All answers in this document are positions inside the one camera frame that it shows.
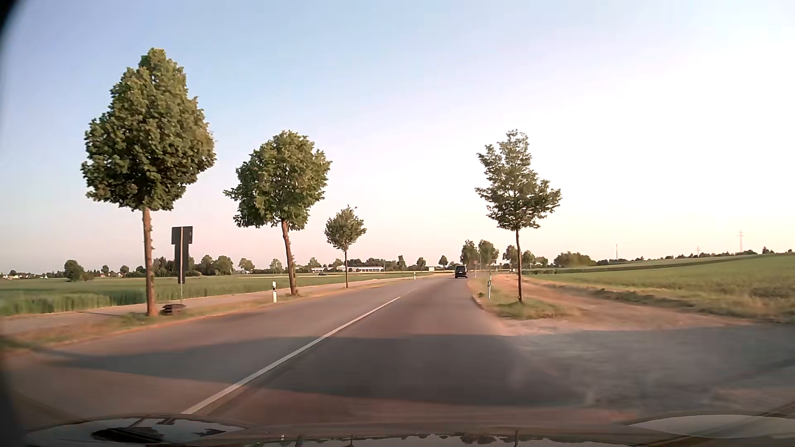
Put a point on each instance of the grey asphalt road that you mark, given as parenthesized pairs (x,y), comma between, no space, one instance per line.
(410,347)

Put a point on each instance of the distant row of trees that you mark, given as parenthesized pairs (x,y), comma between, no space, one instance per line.
(559,257)
(211,266)

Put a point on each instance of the paved side path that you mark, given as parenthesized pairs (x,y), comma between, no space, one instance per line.
(74,318)

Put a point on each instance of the dirt track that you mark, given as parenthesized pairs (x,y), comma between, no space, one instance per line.
(596,310)

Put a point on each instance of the pylon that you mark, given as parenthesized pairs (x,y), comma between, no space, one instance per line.
(740,241)

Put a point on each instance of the dark vehicle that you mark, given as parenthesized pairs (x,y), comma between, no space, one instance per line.
(460,271)

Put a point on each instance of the large leafy roadside tree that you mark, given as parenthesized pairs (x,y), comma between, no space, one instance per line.
(149,136)

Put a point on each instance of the slender young roadside tree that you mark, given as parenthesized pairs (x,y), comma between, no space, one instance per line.
(515,186)

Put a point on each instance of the road sign seen from behind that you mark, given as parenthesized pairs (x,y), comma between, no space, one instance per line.
(181,245)

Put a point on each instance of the long low white building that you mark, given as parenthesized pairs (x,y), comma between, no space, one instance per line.
(363,269)

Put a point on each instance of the small leafy roadside tree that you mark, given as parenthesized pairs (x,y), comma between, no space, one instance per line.
(345,228)

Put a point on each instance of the green field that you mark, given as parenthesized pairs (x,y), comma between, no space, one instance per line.
(93,290)
(714,282)

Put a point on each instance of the grass verge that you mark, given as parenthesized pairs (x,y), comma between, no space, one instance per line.
(124,320)
(512,305)

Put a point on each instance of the car's own bonnet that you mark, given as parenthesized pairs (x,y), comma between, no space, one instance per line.
(385,434)

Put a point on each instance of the road markings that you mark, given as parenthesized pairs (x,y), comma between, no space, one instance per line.
(292,355)

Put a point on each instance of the medium leafy roadside tree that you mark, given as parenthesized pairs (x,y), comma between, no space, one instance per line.
(281,180)

